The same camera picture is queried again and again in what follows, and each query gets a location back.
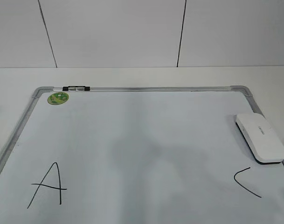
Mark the black silver hanging clip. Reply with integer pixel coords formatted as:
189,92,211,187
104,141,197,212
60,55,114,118
62,86,90,91

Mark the white board with aluminium frame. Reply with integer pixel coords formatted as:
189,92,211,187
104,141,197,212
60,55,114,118
0,86,284,224

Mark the round green magnet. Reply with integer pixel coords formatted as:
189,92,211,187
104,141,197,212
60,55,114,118
47,92,69,105

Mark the white whiteboard eraser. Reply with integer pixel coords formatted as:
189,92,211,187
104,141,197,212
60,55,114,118
236,112,284,164

